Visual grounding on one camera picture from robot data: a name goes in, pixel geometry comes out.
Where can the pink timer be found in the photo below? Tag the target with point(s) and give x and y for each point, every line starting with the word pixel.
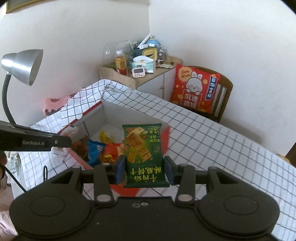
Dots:
pixel 138 73

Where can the person's left hand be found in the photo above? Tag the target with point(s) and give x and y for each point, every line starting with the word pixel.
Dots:
pixel 2 160

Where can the wooden side cabinet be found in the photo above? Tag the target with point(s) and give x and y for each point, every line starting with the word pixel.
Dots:
pixel 150 85

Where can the silver desk lamp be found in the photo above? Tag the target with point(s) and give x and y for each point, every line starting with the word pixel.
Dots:
pixel 22 62

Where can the orange bottle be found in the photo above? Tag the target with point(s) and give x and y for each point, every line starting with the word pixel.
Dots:
pixel 120 63

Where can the pink cloth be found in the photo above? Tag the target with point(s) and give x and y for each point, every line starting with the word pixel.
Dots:
pixel 54 103

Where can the orange-brown snack packet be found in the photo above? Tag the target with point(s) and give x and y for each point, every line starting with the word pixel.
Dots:
pixel 79 147

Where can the wooden chair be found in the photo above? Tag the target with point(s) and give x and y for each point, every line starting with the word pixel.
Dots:
pixel 225 92

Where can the red snack packet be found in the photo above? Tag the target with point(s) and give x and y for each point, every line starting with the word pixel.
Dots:
pixel 111 150

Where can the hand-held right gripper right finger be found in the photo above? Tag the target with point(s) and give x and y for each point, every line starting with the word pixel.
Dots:
pixel 168 170

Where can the white snack packet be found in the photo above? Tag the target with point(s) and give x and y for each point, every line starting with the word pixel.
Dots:
pixel 68 132

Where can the yellow snack packet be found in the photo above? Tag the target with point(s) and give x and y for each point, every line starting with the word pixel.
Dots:
pixel 105 136

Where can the small blue globe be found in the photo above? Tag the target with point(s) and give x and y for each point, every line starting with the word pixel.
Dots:
pixel 153 42

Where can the tissue box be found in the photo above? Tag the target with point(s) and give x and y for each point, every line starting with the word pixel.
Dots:
pixel 143 64

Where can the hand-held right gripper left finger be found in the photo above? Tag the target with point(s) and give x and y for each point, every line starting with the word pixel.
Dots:
pixel 120 170

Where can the blue snack packet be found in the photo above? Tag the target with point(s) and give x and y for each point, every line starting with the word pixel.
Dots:
pixel 94 149

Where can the clear plastic container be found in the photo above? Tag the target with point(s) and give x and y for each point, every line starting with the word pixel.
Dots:
pixel 111 48

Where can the red rabbit cushion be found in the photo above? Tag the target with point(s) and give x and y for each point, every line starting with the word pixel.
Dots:
pixel 194 88

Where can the green biscuit packet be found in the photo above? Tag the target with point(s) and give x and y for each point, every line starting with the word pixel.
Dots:
pixel 141 148

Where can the red cardboard box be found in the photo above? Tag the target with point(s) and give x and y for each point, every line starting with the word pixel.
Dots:
pixel 115 113

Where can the large gold-framed picture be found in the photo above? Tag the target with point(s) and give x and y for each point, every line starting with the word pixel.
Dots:
pixel 12 7

